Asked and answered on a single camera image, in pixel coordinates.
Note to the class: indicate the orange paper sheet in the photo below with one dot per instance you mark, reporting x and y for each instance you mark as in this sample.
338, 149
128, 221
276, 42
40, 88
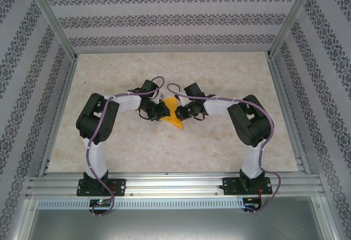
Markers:
173, 120

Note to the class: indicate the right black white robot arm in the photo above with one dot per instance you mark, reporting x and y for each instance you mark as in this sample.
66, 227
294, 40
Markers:
249, 125

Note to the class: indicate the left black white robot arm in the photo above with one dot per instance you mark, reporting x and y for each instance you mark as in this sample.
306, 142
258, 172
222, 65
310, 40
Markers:
96, 119

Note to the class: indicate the grey metal sheet panel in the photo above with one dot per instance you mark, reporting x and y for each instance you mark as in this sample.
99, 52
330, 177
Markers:
175, 226

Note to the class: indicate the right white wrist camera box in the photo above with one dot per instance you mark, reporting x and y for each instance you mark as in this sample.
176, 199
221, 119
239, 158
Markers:
181, 101

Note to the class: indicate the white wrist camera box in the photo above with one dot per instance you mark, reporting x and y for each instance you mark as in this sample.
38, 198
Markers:
161, 95
181, 101

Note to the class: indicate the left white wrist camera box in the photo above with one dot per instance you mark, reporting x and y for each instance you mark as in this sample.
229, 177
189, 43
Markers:
161, 95

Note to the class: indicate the aluminium mounting rail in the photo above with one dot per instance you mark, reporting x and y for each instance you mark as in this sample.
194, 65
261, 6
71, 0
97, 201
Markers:
170, 181

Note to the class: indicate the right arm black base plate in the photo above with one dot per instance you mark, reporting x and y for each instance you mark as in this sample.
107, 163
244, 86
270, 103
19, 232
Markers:
230, 185

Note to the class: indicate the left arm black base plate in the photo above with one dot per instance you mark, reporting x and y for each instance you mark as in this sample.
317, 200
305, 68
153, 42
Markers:
119, 186

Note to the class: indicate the aluminium side rail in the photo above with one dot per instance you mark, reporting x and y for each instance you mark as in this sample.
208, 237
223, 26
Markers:
59, 114
280, 86

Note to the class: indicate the aluminium frame post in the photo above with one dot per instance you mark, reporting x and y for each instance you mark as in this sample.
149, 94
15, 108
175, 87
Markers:
50, 18
292, 18

